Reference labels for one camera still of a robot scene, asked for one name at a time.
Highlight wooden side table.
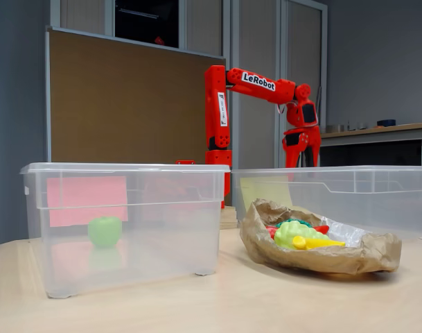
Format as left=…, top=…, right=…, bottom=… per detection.
left=319, top=121, right=422, bottom=167

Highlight yellow toy banana bunch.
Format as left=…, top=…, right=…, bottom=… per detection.
left=292, top=235, right=346, bottom=250

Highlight green toy apple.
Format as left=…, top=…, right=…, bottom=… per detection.
left=87, top=216, right=123, bottom=249

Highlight wooden base block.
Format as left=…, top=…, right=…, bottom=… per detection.
left=220, top=205, right=238, bottom=230

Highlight pink paper note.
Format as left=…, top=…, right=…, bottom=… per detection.
left=46, top=176, right=129, bottom=228

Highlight dark screen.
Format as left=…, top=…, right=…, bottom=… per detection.
left=114, top=0, right=180, bottom=49

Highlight brown cork pin board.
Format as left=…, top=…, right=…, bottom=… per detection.
left=45, top=26, right=231, bottom=167

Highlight yellow paper note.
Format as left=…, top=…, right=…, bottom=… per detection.
left=240, top=176, right=294, bottom=212

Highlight grey shutter cabinet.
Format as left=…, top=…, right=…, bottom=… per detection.
left=231, top=0, right=328, bottom=169
left=49, top=0, right=229, bottom=58

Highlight dark green bumpy toy vegetable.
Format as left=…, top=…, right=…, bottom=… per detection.
left=275, top=218, right=314, bottom=228

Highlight clear plastic bin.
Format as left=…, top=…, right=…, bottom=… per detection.
left=231, top=165, right=422, bottom=240
left=19, top=162, right=231, bottom=299

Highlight light green toy grapes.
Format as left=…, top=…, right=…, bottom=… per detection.
left=274, top=221, right=331, bottom=250

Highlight red toy chili pepper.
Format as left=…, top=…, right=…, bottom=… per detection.
left=265, top=225, right=331, bottom=240

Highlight crumpled brown paper bag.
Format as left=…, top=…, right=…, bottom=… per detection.
left=239, top=198, right=403, bottom=275

